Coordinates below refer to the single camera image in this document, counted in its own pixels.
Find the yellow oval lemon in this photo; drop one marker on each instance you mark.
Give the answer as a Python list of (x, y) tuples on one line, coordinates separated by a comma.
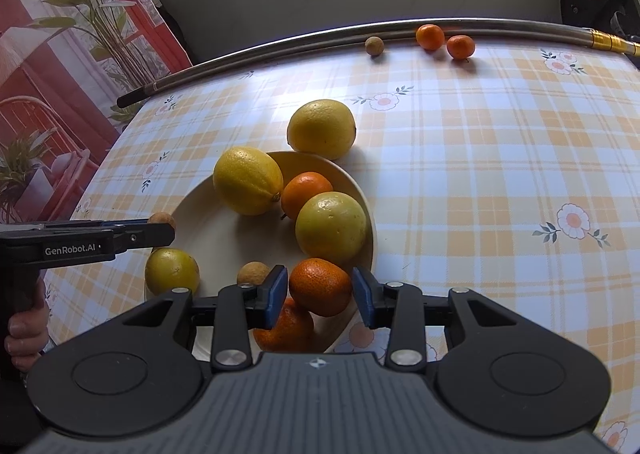
[(248, 180)]

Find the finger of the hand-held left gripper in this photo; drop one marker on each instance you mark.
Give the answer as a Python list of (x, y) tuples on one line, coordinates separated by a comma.
[(145, 236), (100, 223)]

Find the long metal pole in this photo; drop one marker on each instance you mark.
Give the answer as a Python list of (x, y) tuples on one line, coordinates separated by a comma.
[(300, 42)]

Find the large round yellow citrus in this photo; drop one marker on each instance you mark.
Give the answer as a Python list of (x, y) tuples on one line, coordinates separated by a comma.
[(321, 129)]

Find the person's left hand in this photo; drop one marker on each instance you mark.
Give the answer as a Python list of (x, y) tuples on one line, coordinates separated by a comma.
[(27, 334)]

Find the plant printed curtain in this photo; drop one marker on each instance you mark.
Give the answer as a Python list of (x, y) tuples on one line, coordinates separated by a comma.
[(60, 59)]

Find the beige round plate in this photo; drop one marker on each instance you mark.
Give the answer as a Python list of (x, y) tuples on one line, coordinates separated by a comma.
[(215, 239)]

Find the orange tangerine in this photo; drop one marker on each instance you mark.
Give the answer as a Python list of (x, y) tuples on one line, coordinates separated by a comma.
[(430, 37), (305, 194), (320, 286), (460, 47), (285, 331)]

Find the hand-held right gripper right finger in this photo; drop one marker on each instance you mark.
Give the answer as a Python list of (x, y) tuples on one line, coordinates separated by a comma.
[(362, 299)]

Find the checked floral tablecloth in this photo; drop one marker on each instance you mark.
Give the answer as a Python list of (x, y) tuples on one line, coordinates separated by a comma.
[(475, 159)]

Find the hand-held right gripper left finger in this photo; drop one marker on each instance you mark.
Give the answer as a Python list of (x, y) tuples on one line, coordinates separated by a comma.
[(276, 299)]

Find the yellow-green round fruit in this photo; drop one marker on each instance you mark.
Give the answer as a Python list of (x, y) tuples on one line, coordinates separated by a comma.
[(171, 271), (331, 226)]

